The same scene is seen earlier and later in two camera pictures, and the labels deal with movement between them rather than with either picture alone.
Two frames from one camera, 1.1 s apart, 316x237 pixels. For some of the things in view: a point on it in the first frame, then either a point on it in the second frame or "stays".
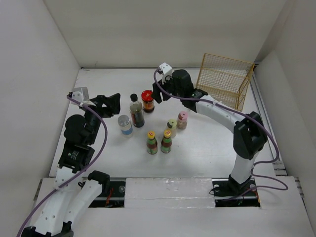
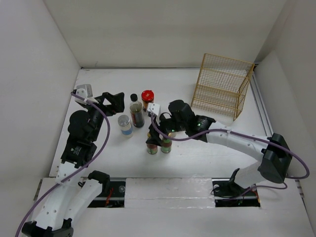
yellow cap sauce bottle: x=152 y=145 stays
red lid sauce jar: x=147 y=99 stays
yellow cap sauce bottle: x=166 y=142 stays
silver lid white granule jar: x=124 y=122 stays
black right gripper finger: x=165 y=96 -> x=165 y=138
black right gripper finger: x=156 y=94 -> x=155 y=138
